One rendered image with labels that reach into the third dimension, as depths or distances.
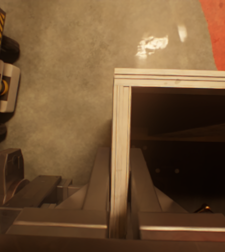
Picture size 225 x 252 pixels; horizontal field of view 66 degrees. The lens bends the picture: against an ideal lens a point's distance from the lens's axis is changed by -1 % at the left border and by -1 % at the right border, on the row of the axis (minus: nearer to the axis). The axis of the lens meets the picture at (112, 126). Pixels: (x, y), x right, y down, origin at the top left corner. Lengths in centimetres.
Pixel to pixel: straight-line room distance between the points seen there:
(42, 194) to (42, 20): 108
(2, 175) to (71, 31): 99
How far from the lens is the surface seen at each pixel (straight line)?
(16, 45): 116
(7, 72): 112
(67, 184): 38
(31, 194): 33
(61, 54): 116
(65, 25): 121
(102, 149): 15
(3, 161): 33
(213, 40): 128
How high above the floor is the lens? 107
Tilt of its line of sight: 85 degrees down
